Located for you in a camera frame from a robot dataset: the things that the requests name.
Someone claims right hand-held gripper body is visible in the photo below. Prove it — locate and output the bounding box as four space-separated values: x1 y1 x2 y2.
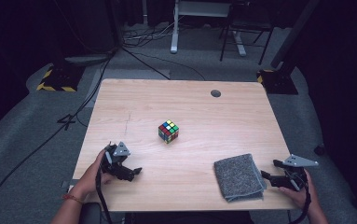
278 153 320 191

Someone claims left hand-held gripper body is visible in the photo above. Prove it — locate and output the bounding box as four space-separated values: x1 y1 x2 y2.
100 141 131 180

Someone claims grey fluffy cloth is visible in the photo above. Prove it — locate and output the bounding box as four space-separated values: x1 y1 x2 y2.
213 153 268 203

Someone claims multicoloured puzzle cube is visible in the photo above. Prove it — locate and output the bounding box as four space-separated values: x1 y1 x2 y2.
158 119 180 145

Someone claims person's right hand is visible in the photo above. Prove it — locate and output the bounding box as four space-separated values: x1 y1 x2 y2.
280 169 319 211

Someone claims person's left hand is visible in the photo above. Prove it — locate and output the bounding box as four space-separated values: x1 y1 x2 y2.
72 149 118 200

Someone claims small dark floor object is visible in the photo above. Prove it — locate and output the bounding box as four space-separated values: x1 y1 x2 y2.
313 143 326 157

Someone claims person's dark clothing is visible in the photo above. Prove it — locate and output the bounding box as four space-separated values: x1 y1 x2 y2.
79 202 255 224

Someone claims black stand with striped base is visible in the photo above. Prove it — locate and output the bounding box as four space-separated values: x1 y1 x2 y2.
256 0 321 95

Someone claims striped black stand base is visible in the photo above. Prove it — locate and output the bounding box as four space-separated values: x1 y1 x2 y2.
35 63 86 93

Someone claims black metal chair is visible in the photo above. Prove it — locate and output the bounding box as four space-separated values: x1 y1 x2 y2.
219 0 277 66

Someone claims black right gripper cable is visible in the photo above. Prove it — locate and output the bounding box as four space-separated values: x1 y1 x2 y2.
291 181 312 224

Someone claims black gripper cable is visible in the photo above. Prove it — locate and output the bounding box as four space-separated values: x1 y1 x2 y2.
291 181 312 224
95 167 114 224

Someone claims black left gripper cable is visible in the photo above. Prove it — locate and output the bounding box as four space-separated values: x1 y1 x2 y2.
95 167 114 224

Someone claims grey metal table bracket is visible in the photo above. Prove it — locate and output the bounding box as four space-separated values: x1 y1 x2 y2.
59 179 75 189

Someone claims red string bracelet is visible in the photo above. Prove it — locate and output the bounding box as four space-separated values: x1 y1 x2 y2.
62 193 84 205

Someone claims long black floor cable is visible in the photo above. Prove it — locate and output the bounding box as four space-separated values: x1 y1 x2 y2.
0 50 114 223

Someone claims thin black floor cable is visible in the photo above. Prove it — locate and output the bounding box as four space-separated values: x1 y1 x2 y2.
121 46 172 81

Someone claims grey floor cable cover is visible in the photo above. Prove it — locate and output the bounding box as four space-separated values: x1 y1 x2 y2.
63 54 111 67

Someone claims bundle of floor cables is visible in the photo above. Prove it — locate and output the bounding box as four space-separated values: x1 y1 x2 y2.
122 15 182 49

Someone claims white desk frame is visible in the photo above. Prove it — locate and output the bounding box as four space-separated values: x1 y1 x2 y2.
170 0 248 58

